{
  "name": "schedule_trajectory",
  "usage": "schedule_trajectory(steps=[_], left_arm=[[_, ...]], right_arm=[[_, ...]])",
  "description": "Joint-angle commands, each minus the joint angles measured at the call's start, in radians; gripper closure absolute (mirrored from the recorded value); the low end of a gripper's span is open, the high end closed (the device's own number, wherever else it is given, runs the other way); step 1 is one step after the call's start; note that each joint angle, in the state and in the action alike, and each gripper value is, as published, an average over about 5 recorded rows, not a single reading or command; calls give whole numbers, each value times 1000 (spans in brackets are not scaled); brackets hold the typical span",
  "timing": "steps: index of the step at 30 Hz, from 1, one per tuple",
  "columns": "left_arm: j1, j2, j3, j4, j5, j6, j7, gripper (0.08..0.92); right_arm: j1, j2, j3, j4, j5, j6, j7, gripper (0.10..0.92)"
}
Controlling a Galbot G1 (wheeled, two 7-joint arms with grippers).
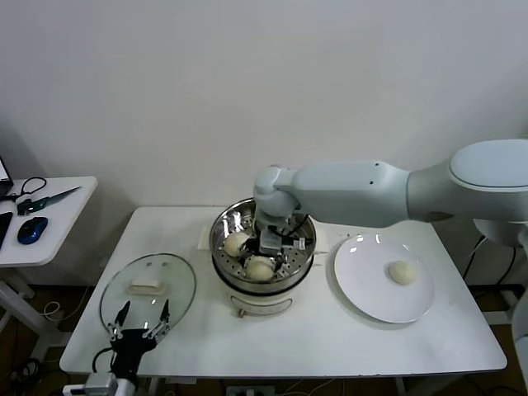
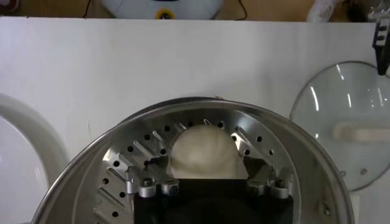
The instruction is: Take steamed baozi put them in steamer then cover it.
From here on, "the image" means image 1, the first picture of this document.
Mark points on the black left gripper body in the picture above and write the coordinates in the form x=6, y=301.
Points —
x=128, y=343

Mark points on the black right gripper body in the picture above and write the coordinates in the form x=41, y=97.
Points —
x=253, y=247

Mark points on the cream electric cooker pot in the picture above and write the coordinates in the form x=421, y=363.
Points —
x=264, y=303

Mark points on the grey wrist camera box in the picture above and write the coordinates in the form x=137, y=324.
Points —
x=97, y=383
x=270, y=243

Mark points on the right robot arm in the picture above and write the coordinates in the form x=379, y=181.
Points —
x=350, y=194

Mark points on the white steamed baozi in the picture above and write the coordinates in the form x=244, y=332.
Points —
x=236, y=245
x=260, y=269
x=403, y=273

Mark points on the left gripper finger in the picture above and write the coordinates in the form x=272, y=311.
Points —
x=164, y=313
x=123, y=314

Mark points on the white round plate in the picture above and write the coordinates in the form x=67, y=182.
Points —
x=363, y=280

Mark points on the white side table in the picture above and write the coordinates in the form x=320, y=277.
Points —
x=62, y=231

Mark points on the blue black computer mouse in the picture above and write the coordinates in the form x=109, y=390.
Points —
x=32, y=230

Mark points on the laptop computer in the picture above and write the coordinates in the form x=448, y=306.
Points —
x=3, y=173

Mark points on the steel steamer basket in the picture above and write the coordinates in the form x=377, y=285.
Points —
x=218, y=247

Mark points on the black keyboard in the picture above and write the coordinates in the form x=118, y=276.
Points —
x=4, y=229

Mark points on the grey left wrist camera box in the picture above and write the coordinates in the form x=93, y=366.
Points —
x=97, y=383

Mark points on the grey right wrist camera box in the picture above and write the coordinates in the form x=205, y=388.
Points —
x=270, y=243

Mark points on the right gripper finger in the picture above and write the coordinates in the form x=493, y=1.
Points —
x=282, y=268
x=248, y=256

